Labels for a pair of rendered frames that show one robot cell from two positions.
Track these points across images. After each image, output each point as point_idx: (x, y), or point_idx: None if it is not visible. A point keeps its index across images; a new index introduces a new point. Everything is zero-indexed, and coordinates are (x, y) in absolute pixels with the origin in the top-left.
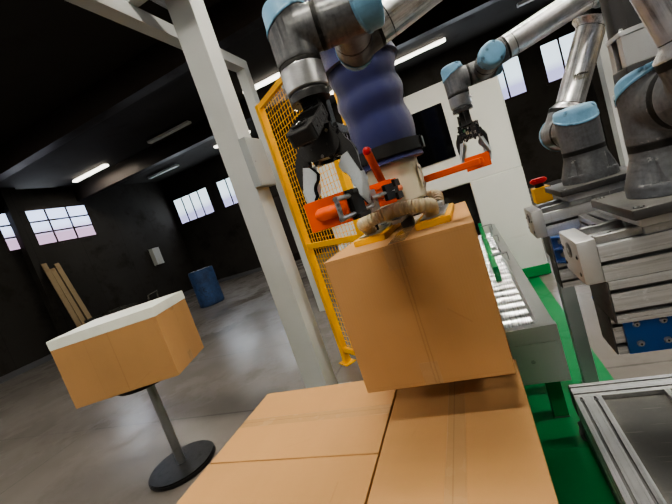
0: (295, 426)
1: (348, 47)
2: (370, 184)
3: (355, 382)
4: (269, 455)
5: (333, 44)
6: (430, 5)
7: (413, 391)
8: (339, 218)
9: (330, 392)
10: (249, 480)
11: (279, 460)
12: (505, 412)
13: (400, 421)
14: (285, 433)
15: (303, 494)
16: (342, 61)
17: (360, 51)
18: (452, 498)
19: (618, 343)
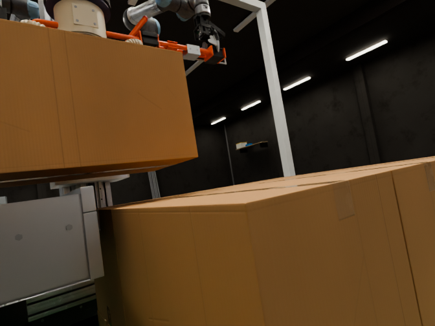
0: (250, 189)
1: (184, 11)
2: (98, 14)
3: (134, 207)
4: (294, 181)
5: (193, 13)
6: (152, 16)
7: (143, 202)
8: (226, 63)
9: (169, 202)
10: (320, 176)
11: (286, 182)
12: (155, 198)
13: (185, 195)
14: (267, 186)
15: (278, 181)
16: (171, 0)
17: (177, 12)
18: (220, 188)
19: None
